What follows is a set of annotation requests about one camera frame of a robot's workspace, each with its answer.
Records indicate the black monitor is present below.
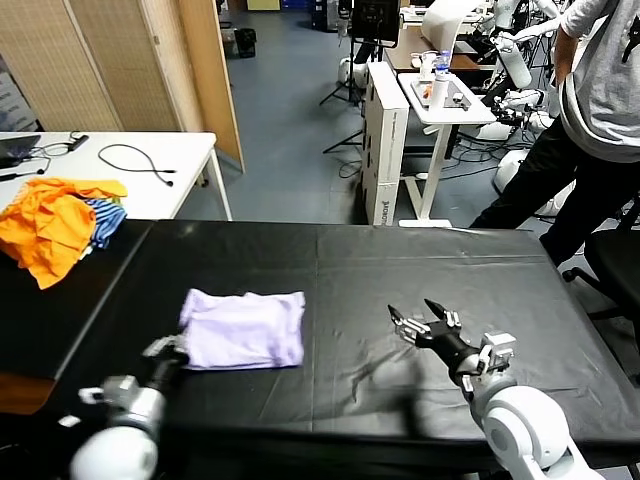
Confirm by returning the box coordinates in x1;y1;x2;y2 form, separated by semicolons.
349;0;401;49

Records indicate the tall white cardboard box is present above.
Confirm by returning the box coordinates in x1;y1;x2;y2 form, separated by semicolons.
360;59;410;227

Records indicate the lavender t-shirt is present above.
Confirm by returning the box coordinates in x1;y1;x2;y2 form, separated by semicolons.
178;288;306;371

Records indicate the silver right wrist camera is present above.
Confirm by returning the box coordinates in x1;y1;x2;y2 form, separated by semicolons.
479;331;517;374

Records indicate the white humanoid robot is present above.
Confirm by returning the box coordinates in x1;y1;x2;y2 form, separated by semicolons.
477;0;564;142

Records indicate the black side table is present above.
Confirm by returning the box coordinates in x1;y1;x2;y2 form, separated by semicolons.
0;219;151;414

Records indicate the black laptop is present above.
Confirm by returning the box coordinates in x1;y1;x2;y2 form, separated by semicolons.
0;133;43;169

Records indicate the white tumbler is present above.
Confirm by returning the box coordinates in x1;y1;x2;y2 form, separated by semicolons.
428;71;449;113

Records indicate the black table cover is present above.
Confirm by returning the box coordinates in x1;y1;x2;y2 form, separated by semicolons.
49;218;640;451

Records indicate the black tripod stand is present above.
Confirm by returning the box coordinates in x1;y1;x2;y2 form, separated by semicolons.
317;38;371;106

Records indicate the black office chair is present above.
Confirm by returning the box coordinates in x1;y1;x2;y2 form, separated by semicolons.
560;198;640;321

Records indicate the black bin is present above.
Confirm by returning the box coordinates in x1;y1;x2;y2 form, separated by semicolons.
232;27;257;58

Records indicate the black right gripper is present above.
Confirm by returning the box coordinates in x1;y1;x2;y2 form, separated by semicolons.
387;298;485;375

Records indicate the wooden folding screen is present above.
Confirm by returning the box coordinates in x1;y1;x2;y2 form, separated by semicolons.
0;0;245;174

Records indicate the brown desk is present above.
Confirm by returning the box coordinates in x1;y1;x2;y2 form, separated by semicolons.
382;25;499;72

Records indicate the grey tray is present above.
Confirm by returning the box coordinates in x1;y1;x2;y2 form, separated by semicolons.
409;78;482;110

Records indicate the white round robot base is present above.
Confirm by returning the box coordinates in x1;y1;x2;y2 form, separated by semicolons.
492;148;576;217

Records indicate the white table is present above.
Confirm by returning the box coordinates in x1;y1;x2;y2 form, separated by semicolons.
0;130;233;221

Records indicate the small white wheeled base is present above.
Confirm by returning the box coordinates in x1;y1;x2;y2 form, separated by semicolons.
337;55;369;82

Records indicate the black cable with adapter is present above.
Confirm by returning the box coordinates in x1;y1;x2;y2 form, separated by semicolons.
27;130;90;175

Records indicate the person in grey shirt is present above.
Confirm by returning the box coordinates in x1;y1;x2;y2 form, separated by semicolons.
469;0;640;266

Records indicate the black looped cable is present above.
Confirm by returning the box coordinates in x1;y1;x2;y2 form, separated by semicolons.
97;143;177;188

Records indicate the white curved shell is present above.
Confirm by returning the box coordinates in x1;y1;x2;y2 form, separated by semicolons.
421;0;486;49

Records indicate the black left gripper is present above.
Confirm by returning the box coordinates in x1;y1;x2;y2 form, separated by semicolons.
142;334;190;392

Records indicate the blue striped garment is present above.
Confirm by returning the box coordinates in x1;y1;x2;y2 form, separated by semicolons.
79;195;128;249

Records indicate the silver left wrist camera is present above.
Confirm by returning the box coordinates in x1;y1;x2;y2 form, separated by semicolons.
78;375;139;407

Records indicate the small white standing desk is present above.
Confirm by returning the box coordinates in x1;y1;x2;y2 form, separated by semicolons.
396;71;498;229

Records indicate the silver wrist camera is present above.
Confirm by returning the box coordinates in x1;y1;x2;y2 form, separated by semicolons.
479;331;517;374
78;375;139;407

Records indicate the orange garment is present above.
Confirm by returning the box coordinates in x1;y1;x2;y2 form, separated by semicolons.
0;176;129;290

